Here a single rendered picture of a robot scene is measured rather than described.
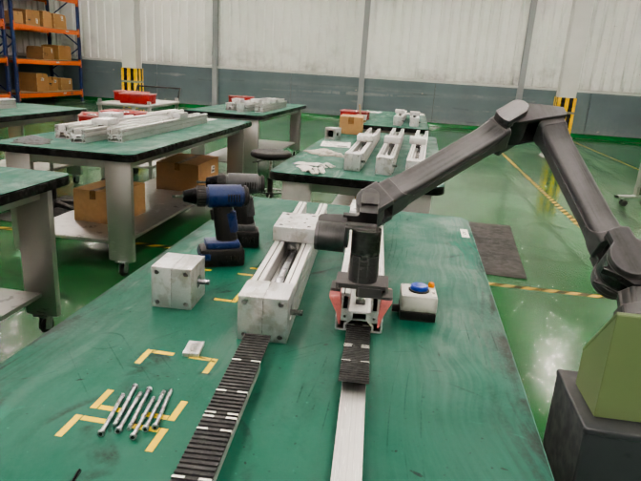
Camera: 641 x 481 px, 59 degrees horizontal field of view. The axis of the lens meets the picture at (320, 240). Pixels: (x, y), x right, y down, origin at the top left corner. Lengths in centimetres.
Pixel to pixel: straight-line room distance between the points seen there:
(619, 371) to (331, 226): 55
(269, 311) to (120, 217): 255
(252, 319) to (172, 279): 23
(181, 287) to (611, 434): 86
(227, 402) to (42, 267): 211
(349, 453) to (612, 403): 47
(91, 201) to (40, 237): 126
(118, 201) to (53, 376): 256
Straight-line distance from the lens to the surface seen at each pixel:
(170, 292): 129
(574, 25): 1135
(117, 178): 355
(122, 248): 365
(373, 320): 120
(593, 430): 106
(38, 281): 296
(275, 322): 113
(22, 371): 112
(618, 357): 105
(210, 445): 82
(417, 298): 127
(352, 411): 90
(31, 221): 288
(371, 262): 108
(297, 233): 149
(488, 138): 124
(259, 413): 94
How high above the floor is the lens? 131
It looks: 17 degrees down
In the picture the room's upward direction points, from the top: 4 degrees clockwise
